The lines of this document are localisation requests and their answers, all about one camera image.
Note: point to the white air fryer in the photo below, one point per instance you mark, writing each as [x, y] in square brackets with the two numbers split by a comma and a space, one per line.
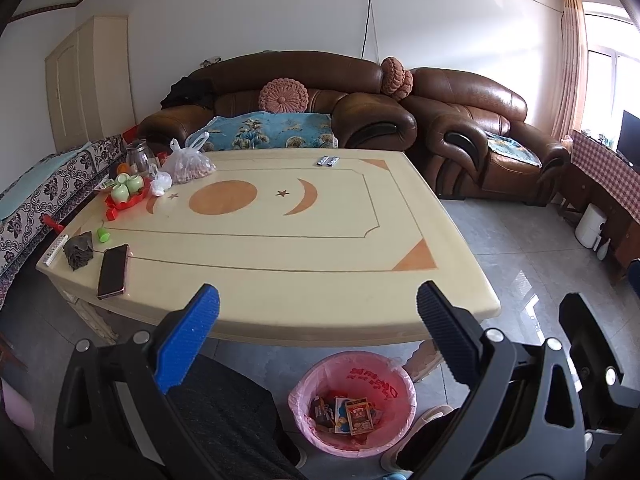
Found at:
[590, 225]

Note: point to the person's right leg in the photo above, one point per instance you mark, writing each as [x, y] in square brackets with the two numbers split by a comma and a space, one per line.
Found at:
[425, 445]

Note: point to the pink round knitted cushion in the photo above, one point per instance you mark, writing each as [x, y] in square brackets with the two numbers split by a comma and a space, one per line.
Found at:
[283, 96]
[390, 76]
[407, 85]

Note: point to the black television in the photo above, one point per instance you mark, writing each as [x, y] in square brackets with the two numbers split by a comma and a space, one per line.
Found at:
[630, 137]

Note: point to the red plastic tray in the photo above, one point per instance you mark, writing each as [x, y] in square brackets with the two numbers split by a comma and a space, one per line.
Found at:
[127, 207]

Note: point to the plastic bag of nuts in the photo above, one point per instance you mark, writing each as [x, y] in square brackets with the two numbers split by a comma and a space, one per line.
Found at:
[190, 165]

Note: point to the brown leather armchair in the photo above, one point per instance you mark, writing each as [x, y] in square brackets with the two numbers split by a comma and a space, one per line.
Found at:
[475, 105]

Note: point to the black and white floral bedspread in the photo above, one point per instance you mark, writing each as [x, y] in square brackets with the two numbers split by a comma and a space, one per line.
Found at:
[75, 175]

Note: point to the orange fruit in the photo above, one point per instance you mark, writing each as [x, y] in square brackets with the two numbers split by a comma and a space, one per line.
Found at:
[124, 168]

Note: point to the small white bottle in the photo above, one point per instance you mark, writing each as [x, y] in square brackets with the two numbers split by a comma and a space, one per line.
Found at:
[604, 250]

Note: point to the red checkered tablecloth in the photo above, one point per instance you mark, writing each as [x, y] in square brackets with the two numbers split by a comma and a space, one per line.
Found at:
[605, 165]

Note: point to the blue medicine box with bear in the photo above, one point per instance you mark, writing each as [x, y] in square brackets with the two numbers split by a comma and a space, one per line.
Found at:
[341, 415]

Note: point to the red card box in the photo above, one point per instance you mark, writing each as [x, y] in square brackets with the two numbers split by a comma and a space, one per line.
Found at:
[360, 417]

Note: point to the blue floral cushion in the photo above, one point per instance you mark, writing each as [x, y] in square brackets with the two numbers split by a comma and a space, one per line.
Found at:
[260, 130]

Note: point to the dark crumpled cloth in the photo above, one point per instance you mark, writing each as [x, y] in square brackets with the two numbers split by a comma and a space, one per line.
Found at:
[79, 252]

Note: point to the light slipper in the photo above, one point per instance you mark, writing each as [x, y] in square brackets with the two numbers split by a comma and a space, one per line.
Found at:
[430, 411]

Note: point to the blue armchair seat cover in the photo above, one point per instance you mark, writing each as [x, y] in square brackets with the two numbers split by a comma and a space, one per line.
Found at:
[512, 150]

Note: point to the glass jar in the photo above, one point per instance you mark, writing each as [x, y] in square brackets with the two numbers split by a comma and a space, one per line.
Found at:
[138, 157]

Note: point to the wooden television cabinet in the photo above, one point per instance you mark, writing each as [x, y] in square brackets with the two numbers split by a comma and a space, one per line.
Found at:
[625, 240]

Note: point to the cream coffee table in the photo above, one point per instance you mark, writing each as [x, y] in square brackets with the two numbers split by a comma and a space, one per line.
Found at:
[300, 240]

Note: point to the black clothing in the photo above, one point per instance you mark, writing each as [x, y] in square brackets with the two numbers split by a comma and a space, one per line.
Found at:
[187, 91]

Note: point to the light blue plastic stool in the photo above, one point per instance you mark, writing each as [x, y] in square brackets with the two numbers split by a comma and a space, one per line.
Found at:
[397, 476]

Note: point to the bin with pink liner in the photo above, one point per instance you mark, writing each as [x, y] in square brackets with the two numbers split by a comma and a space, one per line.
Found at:
[350, 365]

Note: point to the teal blanket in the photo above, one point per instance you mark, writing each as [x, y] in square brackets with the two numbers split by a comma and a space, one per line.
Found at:
[20, 195]

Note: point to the window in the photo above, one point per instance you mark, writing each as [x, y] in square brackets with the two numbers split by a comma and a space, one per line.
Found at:
[612, 60]

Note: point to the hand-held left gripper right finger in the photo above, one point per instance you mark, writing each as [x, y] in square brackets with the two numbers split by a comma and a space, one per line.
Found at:
[445, 332]

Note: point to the person's left leg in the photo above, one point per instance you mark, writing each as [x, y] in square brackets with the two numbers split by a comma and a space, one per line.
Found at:
[225, 410]

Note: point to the black small box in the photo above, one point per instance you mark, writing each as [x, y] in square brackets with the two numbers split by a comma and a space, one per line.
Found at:
[322, 412]

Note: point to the smartphone with pink case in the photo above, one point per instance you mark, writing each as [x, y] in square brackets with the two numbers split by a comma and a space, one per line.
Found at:
[112, 272]

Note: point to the pink curtain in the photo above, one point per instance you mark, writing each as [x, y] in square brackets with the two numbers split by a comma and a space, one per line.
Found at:
[570, 60]

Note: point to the green cup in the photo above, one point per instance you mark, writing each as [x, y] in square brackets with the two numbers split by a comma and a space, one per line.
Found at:
[133, 185]
[120, 194]

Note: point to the small white plastic bag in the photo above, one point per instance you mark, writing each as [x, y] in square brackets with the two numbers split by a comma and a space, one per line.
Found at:
[161, 184]

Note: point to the pink plastic item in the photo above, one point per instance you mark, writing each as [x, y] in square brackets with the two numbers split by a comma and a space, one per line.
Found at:
[17, 405]

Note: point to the long brown leather sofa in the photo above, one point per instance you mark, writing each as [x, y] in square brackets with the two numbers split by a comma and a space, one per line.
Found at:
[300, 70]

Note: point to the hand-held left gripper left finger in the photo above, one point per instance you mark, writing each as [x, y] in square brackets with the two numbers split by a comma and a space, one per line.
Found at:
[190, 335]

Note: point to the person's leg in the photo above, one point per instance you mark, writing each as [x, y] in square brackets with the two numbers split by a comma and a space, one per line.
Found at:
[425, 445]
[225, 410]

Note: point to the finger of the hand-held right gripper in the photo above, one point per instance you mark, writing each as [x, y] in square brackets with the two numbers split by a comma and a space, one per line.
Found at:
[635, 269]
[585, 330]

